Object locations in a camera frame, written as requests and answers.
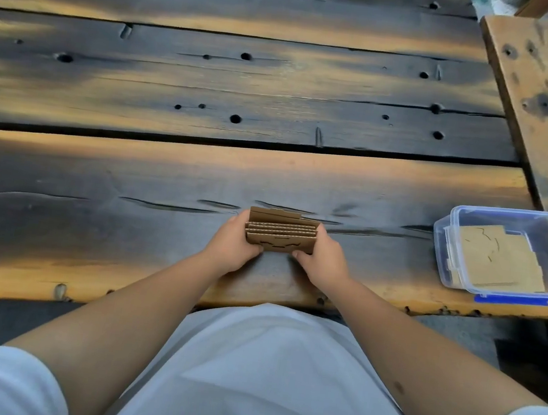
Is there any person's right hand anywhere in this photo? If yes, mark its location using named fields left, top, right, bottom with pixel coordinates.
left=288, top=226, right=357, bottom=292

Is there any person's left forearm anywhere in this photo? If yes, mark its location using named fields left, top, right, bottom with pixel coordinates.
left=0, top=231, right=231, bottom=415

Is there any brown cardboard stack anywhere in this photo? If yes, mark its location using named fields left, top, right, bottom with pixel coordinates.
left=445, top=219, right=548, bottom=300

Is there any person's left hand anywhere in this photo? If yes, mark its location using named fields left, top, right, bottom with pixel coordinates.
left=203, top=207, right=269, bottom=281

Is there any person's right forearm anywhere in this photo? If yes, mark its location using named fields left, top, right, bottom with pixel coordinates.
left=313, top=274, right=548, bottom=415

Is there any person's white shirt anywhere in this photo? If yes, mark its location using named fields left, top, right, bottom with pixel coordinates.
left=0, top=270, right=548, bottom=415

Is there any dark wooden plank table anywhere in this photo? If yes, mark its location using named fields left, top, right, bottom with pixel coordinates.
left=0, top=0, right=548, bottom=370

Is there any spotted wooden bench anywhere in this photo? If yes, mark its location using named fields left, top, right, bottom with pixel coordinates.
left=442, top=12, right=548, bottom=339

